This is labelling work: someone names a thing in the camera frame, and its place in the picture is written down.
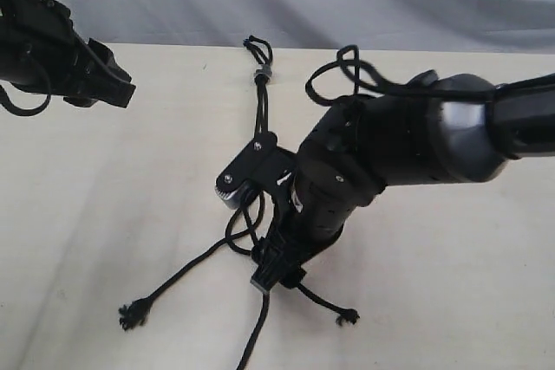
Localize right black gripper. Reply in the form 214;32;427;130
251;172;385;293

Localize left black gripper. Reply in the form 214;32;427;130
1;0;136;108

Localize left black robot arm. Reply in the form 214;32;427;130
1;0;135;117

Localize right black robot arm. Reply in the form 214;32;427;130
251;72;554;292

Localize white backdrop cloth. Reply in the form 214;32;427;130
59;0;554;53

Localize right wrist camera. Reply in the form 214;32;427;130
215;132;296;210

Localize grey metal cable clamp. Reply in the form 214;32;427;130
254;65;272;84

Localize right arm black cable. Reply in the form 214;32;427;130
304;44;555;107

